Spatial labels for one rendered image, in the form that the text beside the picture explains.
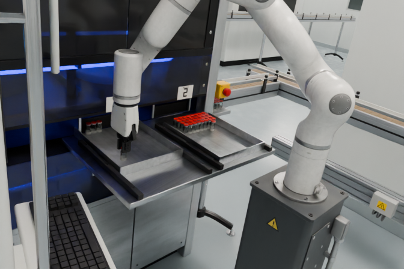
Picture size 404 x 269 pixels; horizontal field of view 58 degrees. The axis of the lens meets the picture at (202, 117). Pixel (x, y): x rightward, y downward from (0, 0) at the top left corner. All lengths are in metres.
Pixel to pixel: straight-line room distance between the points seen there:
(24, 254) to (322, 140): 0.91
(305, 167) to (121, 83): 0.65
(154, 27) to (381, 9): 1.91
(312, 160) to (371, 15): 1.66
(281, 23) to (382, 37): 1.67
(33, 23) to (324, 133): 0.89
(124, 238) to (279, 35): 1.17
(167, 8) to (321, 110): 0.53
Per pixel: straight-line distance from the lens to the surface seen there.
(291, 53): 1.10
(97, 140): 1.43
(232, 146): 1.49
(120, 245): 1.82
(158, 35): 1.06
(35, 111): 0.65
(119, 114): 1.16
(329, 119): 1.14
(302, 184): 1.28
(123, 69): 1.10
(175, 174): 1.25
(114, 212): 1.67
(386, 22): 2.70
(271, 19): 1.11
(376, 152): 2.82
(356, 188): 2.27
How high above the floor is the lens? 1.53
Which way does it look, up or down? 22 degrees down
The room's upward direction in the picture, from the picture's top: 8 degrees clockwise
